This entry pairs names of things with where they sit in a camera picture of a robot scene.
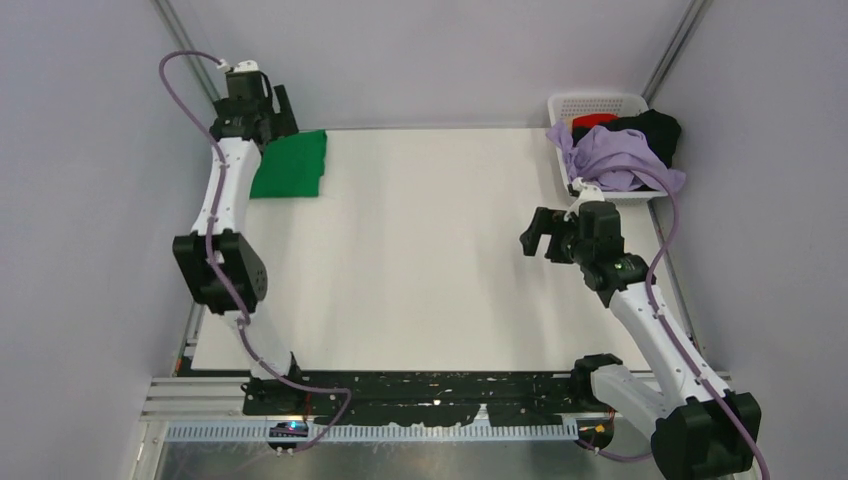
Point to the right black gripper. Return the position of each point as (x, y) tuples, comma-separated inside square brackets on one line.
[(549, 221)]

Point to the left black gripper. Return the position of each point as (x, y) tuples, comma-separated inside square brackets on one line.
[(284, 123)]

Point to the green t shirt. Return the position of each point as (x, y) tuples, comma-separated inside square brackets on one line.
[(292, 167)]

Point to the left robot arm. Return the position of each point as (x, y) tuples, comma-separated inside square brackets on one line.
[(222, 270)]

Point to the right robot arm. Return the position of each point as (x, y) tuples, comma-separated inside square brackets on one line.
[(698, 427)]

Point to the lavender t shirt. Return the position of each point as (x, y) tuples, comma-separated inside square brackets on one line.
[(616, 161)]

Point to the red t shirt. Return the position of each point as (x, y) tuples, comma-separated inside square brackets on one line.
[(591, 120)]

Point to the white laundry basket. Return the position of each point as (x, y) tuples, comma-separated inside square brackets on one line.
[(563, 106)]

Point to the black t shirt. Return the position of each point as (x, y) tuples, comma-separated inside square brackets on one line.
[(662, 132)]

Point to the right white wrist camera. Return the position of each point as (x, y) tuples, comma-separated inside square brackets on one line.
[(582, 192)]

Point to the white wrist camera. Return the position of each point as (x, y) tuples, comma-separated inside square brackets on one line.
[(246, 66), (582, 192)]

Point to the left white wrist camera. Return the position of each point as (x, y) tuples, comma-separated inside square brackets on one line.
[(246, 66)]

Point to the left corner frame post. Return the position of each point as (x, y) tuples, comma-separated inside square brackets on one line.
[(192, 56)]

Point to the corner frame post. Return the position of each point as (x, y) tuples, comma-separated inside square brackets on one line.
[(685, 30), (192, 56)]

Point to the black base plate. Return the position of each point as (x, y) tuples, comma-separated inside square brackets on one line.
[(432, 399)]

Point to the right corner frame post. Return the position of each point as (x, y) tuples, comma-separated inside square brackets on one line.
[(685, 30)]

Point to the slotted cable duct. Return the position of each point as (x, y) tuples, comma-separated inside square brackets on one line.
[(299, 432)]

